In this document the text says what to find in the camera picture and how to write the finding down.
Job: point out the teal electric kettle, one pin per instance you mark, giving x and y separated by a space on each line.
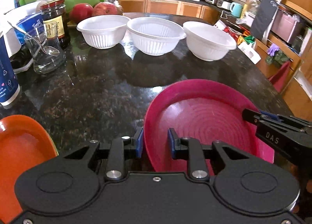
236 9

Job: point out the magenta plastic plate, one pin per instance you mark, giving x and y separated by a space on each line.
201 109

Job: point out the blue tissue pack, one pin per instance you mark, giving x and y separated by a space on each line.
28 23

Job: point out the white ribbed bowl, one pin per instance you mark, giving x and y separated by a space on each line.
155 36
103 31
207 42

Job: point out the red hanging towel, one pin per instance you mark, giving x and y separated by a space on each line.
278 79

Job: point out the blue paper coffee cup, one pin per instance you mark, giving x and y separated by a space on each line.
9 85

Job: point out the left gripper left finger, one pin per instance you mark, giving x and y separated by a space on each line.
122 149

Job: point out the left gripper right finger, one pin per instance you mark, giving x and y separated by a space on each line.
190 150

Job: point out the red pomegranate left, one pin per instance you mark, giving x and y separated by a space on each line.
81 12

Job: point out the clear glass with spoon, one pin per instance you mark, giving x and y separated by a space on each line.
44 47

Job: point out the orange plastic plate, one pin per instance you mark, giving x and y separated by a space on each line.
24 144

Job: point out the dark sauce jar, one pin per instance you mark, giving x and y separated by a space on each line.
55 12

